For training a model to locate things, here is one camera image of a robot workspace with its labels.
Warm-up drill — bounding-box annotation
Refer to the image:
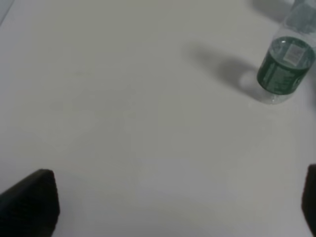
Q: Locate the clear water bottle green label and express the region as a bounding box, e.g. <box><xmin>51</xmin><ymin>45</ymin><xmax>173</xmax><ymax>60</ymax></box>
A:
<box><xmin>257</xmin><ymin>0</ymin><xmax>316</xmax><ymax>104</ymax></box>

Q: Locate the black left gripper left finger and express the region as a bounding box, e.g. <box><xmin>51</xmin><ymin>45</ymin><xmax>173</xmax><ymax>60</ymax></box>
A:
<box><xmin>0</xmin><ymin>169</ymin><xmax>60</xmax><ymax>237</ymax></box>

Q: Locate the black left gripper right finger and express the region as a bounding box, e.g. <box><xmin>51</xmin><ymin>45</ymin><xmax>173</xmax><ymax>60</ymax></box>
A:
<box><xmin>301</xmin><ymin>164</ymin><xmax>316</xmax><ymax>237</ymax></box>

